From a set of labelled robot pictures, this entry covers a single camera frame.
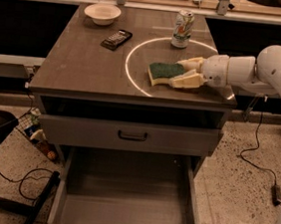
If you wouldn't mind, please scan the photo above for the white green soda can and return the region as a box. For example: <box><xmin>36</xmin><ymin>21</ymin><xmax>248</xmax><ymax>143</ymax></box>
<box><xmin>171</xmin><ymin>9</ymin><xmax>194</xmax><ymax>49</ymax></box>

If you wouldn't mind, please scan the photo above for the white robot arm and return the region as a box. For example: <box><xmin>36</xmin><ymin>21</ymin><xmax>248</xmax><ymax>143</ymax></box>
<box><xmin>195</xmin><ymin>45</ymin><xmax>281</xmax><ymax>224</ymax></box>

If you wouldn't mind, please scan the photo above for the grey drawer cabinet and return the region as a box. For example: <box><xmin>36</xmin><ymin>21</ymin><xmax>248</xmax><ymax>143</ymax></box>
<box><xmin>20</xmin><ymin>0</ymin><xmax>247</xmax><ymax>181</ymax></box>

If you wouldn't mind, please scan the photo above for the wire basket with items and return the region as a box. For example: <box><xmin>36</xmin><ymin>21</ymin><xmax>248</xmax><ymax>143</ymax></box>
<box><xmin>17</xmin><ymin>108</ymin><xmax>59</xmax><ymax>162</ymax></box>

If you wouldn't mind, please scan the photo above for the black snack bar packet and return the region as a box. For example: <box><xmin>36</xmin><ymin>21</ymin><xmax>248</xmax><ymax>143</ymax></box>
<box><xmin>101</xmin><ymin>29</ymin><xmax>133</xmax><ymax>51</ymax></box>

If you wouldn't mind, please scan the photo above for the black power adapter cable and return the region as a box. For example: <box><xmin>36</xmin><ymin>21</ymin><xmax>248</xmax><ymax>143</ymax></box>
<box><xmin>231</xmin><ymin>91</ymin><xmax>281</xmax><ymax>208</ymax></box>

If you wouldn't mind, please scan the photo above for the open grey lower drawer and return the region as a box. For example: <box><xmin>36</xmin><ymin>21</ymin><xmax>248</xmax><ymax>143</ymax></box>
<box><xmin>46</xmin><ymin>147</ymin><xmax>200</xmax><ymax>224</ymax></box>

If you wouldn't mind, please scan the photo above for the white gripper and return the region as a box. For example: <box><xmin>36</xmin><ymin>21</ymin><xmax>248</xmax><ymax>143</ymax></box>
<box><xmin>168</xmin><ymin>55</ymin><xmax>230</xmax><ymax>89</ymax></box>

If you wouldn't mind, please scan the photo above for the black floor cable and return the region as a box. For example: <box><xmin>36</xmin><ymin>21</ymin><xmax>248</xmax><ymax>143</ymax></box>
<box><xmin>0</xmin><ymin>157</ymin><xmax>58</xmax><ymax>204</ymax></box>

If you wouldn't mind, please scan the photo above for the white ceramic bowl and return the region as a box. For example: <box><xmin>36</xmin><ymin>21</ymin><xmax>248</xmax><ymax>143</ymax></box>
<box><xmin>84</xmin><ymin>3</ymin><xmax>122</xmax><ymax>26</ymax></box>

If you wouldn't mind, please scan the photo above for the green yellow sponge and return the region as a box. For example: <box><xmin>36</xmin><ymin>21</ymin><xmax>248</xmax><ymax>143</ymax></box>
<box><xmin>147</xmin><ymin>62</ymin><xmax>185</xmax><ymax>86</ymax></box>

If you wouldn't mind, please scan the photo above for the grey top drawer with handle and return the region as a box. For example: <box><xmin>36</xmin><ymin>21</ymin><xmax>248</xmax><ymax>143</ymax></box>
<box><xmin>40</xmin><ymin>113</ymin><xmax>222</xmax><ymax>156</ymax></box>

